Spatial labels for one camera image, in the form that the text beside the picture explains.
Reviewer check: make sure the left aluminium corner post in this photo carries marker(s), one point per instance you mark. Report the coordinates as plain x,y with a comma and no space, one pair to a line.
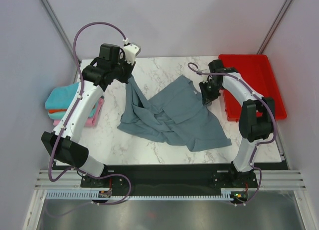
57,25

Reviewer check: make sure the orange folded t shirt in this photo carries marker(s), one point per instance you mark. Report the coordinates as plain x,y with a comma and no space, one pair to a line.
51,111

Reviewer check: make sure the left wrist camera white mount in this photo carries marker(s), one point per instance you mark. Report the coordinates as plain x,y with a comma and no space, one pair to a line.
131,51

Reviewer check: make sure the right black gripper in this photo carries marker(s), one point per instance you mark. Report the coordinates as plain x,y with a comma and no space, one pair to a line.
207,97

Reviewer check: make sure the red plastic bin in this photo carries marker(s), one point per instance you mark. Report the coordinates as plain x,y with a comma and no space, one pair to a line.
256,70

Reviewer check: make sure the grey-blue t shirt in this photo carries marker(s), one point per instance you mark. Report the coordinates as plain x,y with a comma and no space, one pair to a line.
174,115

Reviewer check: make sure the aluminium rail frame front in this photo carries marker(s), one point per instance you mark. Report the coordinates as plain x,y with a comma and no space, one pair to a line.
268,179

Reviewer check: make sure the pink folded t shirt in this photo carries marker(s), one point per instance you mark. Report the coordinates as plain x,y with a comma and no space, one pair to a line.
90,122

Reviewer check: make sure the left white cable duct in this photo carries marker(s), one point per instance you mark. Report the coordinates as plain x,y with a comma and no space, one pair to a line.
78,194

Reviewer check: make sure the aluminium corner post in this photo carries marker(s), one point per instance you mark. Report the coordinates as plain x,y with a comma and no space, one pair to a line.
274,26
57,25

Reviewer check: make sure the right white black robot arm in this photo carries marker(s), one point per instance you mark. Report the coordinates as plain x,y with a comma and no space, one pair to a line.
257,124

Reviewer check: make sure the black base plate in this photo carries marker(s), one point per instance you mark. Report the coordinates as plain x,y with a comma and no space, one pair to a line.
186,180

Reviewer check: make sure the right aluminium corner post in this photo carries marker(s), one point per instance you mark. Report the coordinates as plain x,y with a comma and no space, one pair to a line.
274,26

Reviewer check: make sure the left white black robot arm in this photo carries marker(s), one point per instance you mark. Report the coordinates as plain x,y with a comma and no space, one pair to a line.
62,144

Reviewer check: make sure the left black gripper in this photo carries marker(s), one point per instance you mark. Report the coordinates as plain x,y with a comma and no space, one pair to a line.
130,68

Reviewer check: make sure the right white cable duct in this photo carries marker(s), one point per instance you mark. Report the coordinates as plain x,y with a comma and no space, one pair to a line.
234,193

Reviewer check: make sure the teal folded t shirt top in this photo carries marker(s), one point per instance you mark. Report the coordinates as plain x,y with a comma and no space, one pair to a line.
61,97

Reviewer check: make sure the white cable duct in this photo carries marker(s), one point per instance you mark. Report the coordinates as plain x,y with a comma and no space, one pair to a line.
78,194
234,193

